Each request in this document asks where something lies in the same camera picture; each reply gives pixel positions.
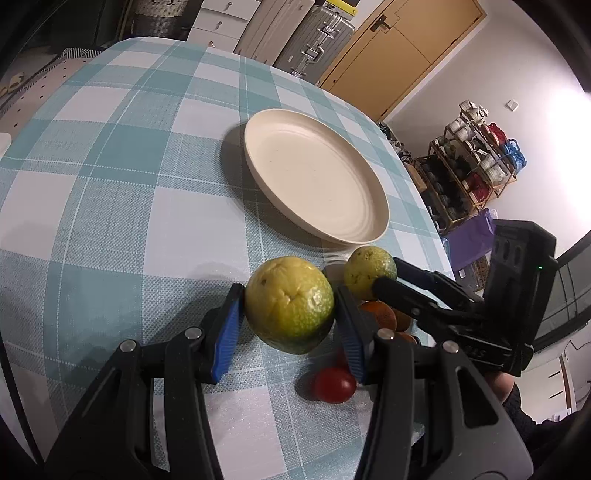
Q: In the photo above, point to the orange tangerine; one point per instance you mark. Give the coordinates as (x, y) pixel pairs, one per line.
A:
(404, 321)
(383, 314)

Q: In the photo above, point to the wooden door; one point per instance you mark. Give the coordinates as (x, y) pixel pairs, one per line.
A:
(395, 46)

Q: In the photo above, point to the white drawer desk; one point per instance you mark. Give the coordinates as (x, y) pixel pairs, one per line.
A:
(221, 23)

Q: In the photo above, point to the wooden shoe rack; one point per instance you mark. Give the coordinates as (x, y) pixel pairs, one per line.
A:
(466, 167)

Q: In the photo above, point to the silver suitcase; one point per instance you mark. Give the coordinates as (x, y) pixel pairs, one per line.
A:
(319, 38)

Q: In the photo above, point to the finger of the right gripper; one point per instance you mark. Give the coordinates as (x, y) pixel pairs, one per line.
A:
(406, 306)
(440, 285)

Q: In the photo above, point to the yellow-green citrus fruit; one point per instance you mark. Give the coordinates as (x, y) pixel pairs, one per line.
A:
(289, 304)

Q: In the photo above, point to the cream round plate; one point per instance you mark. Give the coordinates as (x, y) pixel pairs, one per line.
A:
(315, 177)

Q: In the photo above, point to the red cherry tomato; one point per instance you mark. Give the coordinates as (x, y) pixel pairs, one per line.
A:
(340, 360)
(334, 385)

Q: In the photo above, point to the teal checkered tablecloth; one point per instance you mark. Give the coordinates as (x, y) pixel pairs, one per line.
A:
(127, 209)

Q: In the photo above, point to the white wall switch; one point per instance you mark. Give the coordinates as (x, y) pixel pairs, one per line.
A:
(512, 105)

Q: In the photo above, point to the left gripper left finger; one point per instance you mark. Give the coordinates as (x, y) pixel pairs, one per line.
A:
(109, 433)

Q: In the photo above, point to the dotted floor mat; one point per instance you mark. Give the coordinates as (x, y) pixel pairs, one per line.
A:
(30, 96)

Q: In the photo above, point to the green speckled citrus fruit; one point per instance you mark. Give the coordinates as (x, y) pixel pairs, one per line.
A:
(364, 267)

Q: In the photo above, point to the purple bag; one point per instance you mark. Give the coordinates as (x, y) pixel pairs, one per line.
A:
(471, 240)

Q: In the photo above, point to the beige suitcase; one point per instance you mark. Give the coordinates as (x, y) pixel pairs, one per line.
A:
(270, 28)

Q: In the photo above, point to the person's right hand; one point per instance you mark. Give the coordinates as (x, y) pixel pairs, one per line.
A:
(501, 384)

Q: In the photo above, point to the striped laundry basket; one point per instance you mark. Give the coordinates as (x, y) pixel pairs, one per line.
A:
(157, 18)

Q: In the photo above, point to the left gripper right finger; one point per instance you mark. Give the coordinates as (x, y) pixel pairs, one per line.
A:
(434, 415)

